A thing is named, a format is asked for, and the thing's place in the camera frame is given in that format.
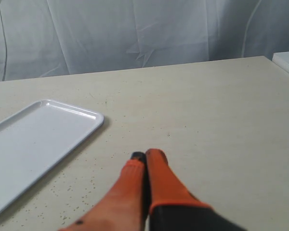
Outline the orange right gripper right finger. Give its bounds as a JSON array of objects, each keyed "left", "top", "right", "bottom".
[{"left": 145, "top": 149, "right": 243, "bottom": 231}]

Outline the white backdrop curtain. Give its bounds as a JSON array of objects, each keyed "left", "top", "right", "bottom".
[{"left": 0, "top": 0, "right": 289, "bottom": 81}]

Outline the white rectangular plastic tray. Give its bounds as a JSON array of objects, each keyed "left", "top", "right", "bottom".
[{"left": 0, "top": 100, "right": 104, "bottom": 213}]

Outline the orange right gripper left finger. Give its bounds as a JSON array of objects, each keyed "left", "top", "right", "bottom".
[{"left": 61, "top": 152, "right": 145, "bottom": 231}]

